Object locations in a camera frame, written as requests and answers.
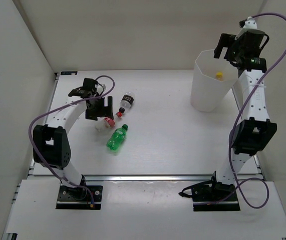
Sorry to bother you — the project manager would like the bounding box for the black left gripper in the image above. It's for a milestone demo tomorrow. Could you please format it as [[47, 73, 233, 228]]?
[[86, 95, 113, 121]]

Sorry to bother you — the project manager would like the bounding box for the red label clear bottle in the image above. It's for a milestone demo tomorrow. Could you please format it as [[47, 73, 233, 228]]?
[[95, 111, 123, 132]]

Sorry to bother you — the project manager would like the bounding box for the green plastic bottle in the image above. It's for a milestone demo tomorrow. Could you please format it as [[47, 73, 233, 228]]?
[[106, 124, 128, 152]]

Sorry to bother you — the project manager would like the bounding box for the yellow cap clear bottle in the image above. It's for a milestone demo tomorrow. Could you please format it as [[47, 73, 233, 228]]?
[[215, 72, 223, 81]]

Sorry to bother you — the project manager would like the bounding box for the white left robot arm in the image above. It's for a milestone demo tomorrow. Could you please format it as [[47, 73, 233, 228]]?
[[29, 76, 113, 200]]

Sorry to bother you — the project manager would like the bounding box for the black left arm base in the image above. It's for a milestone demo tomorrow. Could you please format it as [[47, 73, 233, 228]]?
[[56, 185, 103, 210]]

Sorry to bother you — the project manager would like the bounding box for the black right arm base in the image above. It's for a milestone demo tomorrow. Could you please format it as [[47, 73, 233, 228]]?
[[178, 177, 240, 212]]

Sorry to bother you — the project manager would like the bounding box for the white octagonal plastic bin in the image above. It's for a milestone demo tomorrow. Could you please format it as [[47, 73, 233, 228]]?
[[190, 49, 238, 112]]

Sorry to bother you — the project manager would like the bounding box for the black label clear bottle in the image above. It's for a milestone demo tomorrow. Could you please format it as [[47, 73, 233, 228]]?
[[119, 92, 135, 114]]

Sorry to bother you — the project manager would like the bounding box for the dark label sticker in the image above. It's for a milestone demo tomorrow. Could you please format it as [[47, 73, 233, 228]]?
[[60, 71, 78, 76]]

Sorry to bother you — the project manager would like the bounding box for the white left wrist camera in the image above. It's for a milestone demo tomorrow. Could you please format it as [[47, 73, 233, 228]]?
[[97, 83, 106, 95]]

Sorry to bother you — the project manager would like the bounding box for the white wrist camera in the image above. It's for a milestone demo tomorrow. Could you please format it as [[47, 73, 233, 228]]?
[[235, 16, 257, 40], [97, 83, 106, 95]]

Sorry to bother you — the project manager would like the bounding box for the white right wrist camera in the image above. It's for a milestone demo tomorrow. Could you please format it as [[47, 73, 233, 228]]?
[[235, 16, 257, 40]]

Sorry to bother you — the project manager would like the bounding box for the silver aluminium front rail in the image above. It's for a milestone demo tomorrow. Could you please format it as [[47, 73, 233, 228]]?
[[85, 174, 211, 182]]

